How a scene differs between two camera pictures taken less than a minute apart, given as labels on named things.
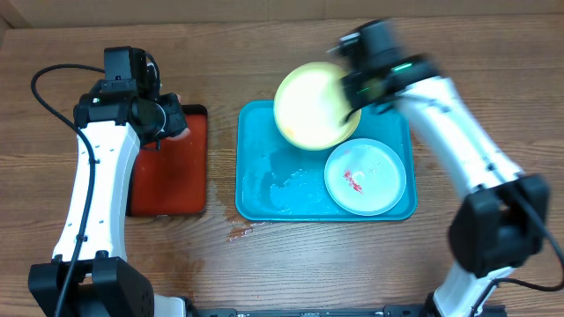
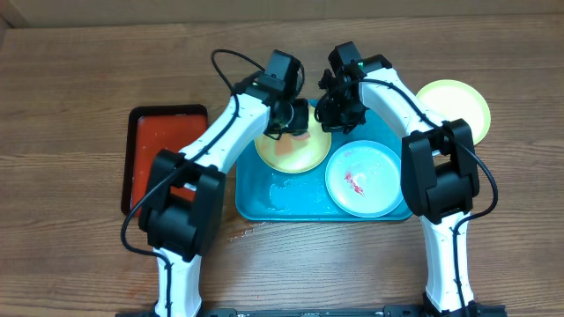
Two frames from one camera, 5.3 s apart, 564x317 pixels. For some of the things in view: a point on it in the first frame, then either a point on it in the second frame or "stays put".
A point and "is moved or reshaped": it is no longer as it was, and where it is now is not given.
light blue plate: [365, 177] stays put
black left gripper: [170, 102] -> [301, 121]
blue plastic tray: [278, 180] stays put
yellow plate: [309, 106] is moved or reshaped
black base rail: [389, 311] stays put
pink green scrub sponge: [185, 134] -> [285, 145]
